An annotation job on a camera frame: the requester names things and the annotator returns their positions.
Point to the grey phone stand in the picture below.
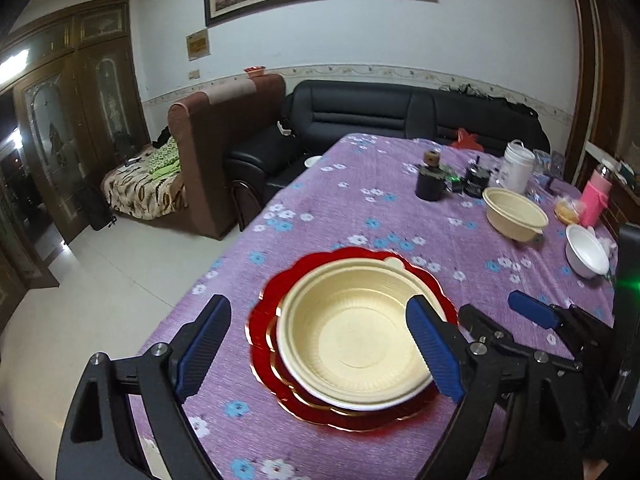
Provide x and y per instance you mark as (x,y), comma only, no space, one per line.
(551,184)

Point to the green cloth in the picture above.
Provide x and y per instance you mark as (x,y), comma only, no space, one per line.
(165,160)

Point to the red tray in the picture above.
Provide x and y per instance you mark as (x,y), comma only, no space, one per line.
(254,70)

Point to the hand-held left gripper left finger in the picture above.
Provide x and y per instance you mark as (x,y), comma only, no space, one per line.
(202,345)

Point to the wooden cabinet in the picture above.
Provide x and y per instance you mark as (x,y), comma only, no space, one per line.
(607,85)

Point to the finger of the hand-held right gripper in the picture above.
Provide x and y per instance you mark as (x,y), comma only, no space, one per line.
(532,308)
(492,327)

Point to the black leather sofa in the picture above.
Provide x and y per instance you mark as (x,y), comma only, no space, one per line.
(360,110)

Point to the purple floral tablecloth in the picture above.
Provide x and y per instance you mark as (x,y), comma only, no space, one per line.
(350,200)

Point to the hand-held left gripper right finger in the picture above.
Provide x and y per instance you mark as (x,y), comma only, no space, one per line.
(435,350)

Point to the white plastic jar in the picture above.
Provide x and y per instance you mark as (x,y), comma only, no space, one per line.
(517,167)

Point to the red bag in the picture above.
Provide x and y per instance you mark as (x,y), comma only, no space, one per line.
(467,140)

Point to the white paper bowl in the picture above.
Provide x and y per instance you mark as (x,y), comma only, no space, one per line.
(586,252)

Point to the wooden wardrobe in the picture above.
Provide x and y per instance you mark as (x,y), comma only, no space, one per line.
(75,125)

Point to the large white foam bowl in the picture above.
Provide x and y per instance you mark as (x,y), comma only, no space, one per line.
(372,407)

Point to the beige plastic bowl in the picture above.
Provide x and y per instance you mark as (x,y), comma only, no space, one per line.
(515,212)
(350,330)

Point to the yellow wall plaque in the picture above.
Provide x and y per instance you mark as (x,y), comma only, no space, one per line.
(198,45)

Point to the pink thermos with knit sleeve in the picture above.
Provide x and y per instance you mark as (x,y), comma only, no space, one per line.
(595,197)

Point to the clear bag with food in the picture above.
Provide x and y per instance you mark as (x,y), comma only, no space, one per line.
(569,211)

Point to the cream plastic bowl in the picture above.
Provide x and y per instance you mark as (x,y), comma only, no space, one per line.
(286,380)

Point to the red scalloped plate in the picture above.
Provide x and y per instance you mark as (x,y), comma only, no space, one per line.
(260,355)

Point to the brown armchair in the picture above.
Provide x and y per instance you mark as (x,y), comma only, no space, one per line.
(210,160)

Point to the small white dish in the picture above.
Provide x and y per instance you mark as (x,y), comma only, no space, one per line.
(313,161)

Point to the leaf patterned blanket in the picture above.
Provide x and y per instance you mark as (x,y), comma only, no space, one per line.
(135,195)

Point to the black bottle with wooden cap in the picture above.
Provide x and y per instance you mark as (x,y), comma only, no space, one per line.
(430,180)

